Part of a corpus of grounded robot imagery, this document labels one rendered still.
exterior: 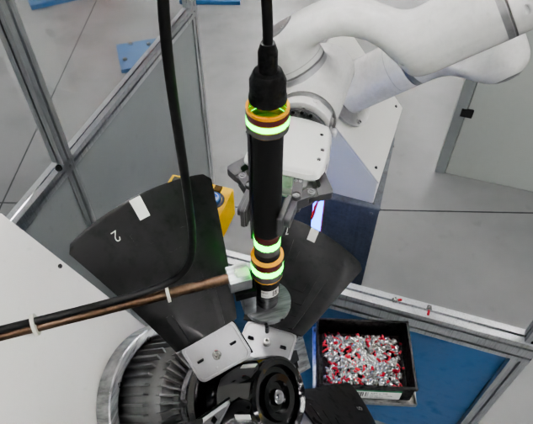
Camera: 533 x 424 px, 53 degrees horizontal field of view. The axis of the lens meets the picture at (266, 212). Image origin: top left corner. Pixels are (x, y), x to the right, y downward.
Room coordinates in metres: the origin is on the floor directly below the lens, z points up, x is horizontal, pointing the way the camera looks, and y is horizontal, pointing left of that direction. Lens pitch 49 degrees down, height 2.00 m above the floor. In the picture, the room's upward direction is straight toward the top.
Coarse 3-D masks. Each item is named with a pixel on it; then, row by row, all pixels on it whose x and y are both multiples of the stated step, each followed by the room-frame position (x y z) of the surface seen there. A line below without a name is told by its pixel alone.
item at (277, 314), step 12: (240, 264) 0.42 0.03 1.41; (228, 276) 0.40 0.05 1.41; (240, 288) 0.39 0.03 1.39; (252, 288) 0.39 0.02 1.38; (240, 300) 0.41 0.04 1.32; (252, 300) 0.39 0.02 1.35; (288, 300) 0.41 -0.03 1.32; (252, 312) 0.39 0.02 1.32; (264, 312) 0.39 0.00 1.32; (276, 312) 0.39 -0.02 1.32; (288, 312) 0.40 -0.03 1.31; (264, 324) 0.38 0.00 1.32
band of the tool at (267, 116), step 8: (248, 104) 0.43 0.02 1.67; (288, 104) 0.42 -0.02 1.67; (248, 112) 0.40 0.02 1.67; (256, 112) 0.43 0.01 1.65; (264, 112) 0.44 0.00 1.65; (272, 112) 0.44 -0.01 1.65; (280, 112) 0.43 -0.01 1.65; (288, 112) 0.41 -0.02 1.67; (264, 120) 0.39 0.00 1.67; (272, 120) 0.39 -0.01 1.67; (264, 128) 0.39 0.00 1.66; (272, 128) 0.39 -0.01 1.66
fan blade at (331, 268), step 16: (304, 224) 0.66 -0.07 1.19; (288, 240) 0.62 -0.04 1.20; (304, 240) 0.63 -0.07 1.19; (320, 240) 0.63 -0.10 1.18; (288, 256) 0.58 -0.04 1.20; (304, 256) 0.59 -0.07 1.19; (320, 256) 0.60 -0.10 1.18; (336, 256) 0.60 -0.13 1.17; (352, 256) 0.62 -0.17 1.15; (288, 272) 0.55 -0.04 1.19; (304, 272) 0.55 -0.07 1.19; (320, 272) 0.56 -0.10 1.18; (336, 272) 0.57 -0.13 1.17; (352, 272) 0.58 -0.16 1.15; (288, 288) 0.52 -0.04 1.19; (304, 288) 0.52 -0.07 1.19; (320, 288) 0.53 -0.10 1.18; (336, 288) 0.53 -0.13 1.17; (304, 304) 0.49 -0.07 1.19; (320, 304) 0.49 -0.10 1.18; (288, 320) 0.46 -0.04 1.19; (304, 320) 0.46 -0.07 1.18
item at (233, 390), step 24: (264, 360) 0.35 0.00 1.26; (288, 360) 0.36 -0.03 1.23; (192, 384) 0.34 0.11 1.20; (216, 384) 0.34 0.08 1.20; (240, 384) 0.32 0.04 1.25; (264, 384) 0.32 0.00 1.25; (288, 384) 0.33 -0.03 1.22; (192, 408) 0.30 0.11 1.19; (240, 408) 0.29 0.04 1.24; (264, 408) 0.29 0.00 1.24; (288, 408) 0.30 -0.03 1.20
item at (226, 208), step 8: (176, 176) 0.91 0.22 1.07; (224, 192) 0.86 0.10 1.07; (232, 192) 0.86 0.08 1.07; (224, 200) 0.83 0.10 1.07; (232, 200) 0.86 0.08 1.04; (224, 208) 0.81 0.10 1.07; (232, 208) 0.86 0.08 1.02; (224, 216) 0.81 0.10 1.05; (232, 216) 0.85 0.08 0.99; (224, 224) 0.80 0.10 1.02; (224, 232) 0.80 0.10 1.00
